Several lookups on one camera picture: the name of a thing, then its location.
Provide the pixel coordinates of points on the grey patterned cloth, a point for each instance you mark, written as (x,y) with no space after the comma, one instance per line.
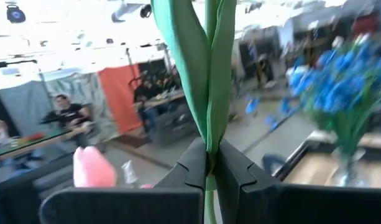
(25,99)

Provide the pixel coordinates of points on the pink artificial tulip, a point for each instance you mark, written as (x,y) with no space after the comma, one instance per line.
(215,93)
(92,169)

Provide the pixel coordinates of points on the black ceiling spotlight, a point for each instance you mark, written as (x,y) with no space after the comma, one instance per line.
(145,11)

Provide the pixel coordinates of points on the clear cut glass vase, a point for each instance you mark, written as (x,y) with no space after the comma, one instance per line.
(348,174)

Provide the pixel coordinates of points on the orange curtain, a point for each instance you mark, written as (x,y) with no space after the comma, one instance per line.
(120,96)

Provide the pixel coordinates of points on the green topped table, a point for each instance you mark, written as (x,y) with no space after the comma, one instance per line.
(38,141)

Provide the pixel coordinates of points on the black aluminium table frame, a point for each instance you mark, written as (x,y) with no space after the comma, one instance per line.
(297,161)

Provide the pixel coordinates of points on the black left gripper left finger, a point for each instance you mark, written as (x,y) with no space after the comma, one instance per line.
(131,205)

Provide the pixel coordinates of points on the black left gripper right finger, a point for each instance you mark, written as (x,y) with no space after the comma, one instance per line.
(286,205)

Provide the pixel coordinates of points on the small white floor scrap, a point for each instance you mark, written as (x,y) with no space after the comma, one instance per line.
(128,171)

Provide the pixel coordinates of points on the blue flower bouquet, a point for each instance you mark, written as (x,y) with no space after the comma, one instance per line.
(342,81)

